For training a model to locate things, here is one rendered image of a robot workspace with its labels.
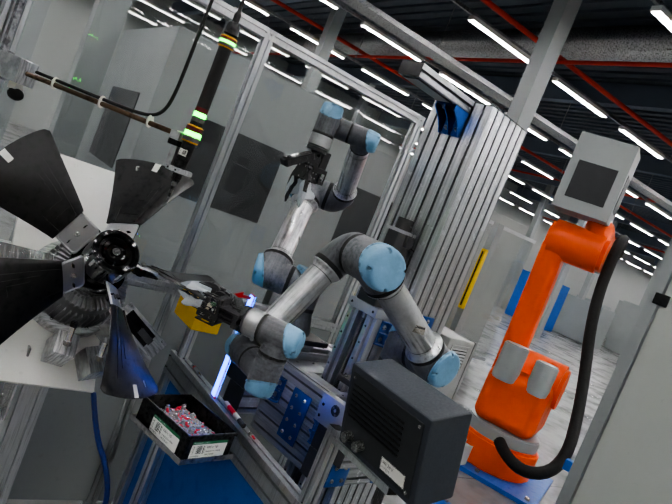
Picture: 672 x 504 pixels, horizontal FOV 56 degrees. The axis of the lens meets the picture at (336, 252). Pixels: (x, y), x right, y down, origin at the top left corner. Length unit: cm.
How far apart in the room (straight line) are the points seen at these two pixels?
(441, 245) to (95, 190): 113
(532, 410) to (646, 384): 259
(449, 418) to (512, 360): 388
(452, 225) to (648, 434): 106
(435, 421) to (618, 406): 155
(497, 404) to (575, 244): 139
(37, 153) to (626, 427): 218
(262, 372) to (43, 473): 140
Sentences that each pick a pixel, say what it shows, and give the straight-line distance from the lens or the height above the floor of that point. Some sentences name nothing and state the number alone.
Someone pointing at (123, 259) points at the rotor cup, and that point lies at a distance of 163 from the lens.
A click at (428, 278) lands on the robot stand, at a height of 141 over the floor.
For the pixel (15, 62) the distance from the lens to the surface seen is 204.
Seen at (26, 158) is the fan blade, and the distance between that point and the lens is 170.
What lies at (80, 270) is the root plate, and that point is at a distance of 165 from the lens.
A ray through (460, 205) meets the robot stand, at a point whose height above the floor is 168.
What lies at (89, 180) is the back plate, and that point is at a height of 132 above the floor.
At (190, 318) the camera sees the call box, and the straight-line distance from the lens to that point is 210.
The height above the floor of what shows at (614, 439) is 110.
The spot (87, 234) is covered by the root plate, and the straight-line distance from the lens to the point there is 168.
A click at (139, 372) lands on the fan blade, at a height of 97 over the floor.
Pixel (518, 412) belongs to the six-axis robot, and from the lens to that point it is 519.
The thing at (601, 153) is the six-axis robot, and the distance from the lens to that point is 532.
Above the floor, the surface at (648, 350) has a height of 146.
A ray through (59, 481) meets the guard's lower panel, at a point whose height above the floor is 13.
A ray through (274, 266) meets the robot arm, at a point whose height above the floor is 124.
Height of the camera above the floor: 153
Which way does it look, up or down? 4 degrees down
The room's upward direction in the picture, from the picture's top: 22 degrees clockwise
